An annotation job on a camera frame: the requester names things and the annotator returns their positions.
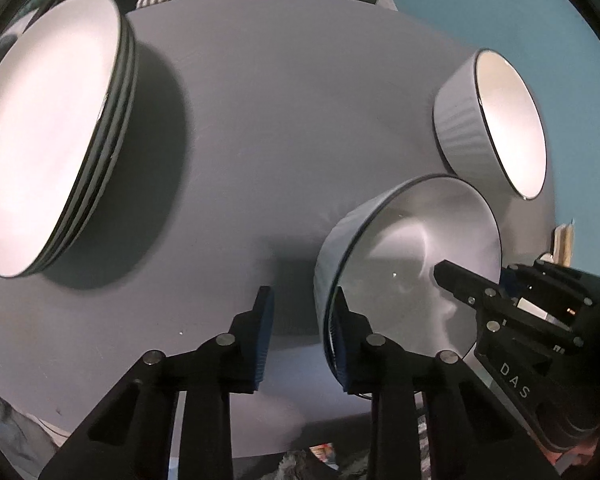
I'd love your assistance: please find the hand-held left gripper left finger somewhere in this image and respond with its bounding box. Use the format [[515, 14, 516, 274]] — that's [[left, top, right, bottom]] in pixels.
[[39, 285, 276, 480]]

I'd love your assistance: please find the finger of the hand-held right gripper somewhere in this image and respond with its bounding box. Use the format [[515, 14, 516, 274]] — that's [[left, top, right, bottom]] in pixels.
[[500, 259, 600, 323], [434, 259, 588, 356]]

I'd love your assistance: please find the stack of white plates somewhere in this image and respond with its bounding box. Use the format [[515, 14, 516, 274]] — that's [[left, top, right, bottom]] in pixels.
[[0, 0, 122, 279]]

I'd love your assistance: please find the wooden board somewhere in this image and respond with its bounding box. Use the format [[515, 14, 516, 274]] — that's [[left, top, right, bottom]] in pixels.
[[552, 219, 577, 267]]

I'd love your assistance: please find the grey puffy duvet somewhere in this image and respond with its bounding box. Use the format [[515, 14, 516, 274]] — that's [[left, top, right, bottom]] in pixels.
[[0, 367, 68, 461]]

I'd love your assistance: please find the white plate with dark rim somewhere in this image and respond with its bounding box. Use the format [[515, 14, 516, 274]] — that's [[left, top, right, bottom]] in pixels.
[[25, 10, 131, 276], [35, 25, 140, 271]]

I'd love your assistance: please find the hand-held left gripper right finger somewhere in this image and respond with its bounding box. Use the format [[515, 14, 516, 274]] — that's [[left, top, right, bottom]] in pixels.
[[327, 286, 563, 480]]

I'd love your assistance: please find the person's right hand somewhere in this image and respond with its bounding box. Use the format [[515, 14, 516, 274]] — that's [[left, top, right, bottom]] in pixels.
[[544, 434, 600, 471]]

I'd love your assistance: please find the white ribbed bowl dark rim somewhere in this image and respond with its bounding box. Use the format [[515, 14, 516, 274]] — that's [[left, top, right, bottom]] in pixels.
[[432, 48, 548, 202], [312, 174, 503, 401]]

